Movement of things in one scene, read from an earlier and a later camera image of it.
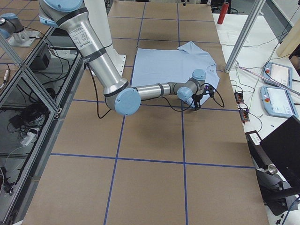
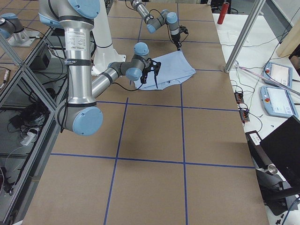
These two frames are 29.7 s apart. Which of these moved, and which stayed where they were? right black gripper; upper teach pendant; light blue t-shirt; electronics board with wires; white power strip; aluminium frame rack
Moved: right black gripper; light blue t-shirt
Stayed: aluminium frame rack; electronics board with wires; upper teach pendant; white power strip
